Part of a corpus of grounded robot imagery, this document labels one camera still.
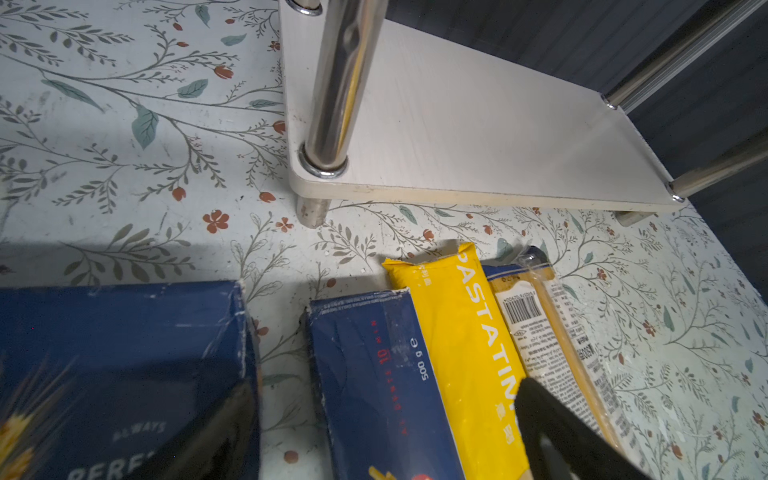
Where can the white two-tier shelf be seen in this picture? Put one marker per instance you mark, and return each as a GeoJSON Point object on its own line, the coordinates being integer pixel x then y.
{"type": "Point", "coordinates": [377, 111]}

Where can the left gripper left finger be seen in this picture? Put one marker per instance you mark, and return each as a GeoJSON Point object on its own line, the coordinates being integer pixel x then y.
{"type": "Point", "coordinates": [219, 443]}

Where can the yellow Pastatime spaghetti bag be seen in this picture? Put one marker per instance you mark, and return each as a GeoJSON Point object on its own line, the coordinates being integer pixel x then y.
{"type": "Point", "coordinates": [477, 367]}

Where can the dark blue pasta box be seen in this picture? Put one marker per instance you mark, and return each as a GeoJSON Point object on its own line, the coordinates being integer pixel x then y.
{"type": "Point", "coordinates": [94, 380]}

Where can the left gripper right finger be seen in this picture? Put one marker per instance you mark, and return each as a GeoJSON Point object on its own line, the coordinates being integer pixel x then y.
{"type": "Point", "coordinates": [558, 445]}

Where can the blue Barilla spaghetti box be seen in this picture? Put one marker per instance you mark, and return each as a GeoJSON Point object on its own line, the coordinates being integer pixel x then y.
{"type": "Point", "coordinates": [376, 391]}

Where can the clear blue spaghetti bag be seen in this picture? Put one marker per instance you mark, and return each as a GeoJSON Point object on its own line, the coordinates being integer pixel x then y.
{"type": "Point", "coordinates": [556, 349]}

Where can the floral table mat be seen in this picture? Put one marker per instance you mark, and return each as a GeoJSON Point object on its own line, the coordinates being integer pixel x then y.
{"type": "Point", "coordinates": [144, 141]}

